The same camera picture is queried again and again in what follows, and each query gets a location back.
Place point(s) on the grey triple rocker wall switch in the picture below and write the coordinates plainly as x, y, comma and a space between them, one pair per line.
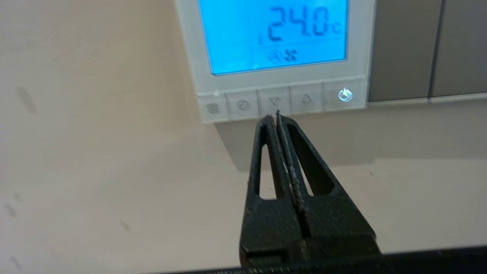
403, 49

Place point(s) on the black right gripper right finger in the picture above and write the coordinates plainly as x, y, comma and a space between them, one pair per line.
335, 228

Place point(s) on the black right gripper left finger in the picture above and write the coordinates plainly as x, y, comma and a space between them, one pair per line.
270, 228

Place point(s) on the wall thermostat with screen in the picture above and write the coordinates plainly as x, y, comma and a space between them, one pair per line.
236, 38

